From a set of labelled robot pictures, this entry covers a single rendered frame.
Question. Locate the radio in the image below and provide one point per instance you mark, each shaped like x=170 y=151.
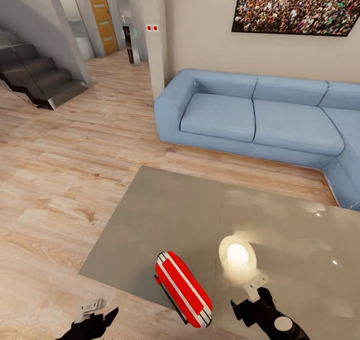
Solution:
x=187 y=296

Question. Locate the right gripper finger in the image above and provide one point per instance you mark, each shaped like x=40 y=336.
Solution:
x=235 y=309

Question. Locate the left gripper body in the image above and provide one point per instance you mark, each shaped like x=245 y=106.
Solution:
x=89 y=329

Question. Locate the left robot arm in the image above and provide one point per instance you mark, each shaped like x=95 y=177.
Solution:
x=89 y=326

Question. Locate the coffee table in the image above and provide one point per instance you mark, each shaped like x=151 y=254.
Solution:
x=228 y=235

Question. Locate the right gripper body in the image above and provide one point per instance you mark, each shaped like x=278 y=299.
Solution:
x=250 y=312

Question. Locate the sofa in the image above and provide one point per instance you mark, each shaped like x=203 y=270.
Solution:
x=307 y=123

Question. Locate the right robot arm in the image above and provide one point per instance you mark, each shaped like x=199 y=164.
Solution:
x=259 y=308

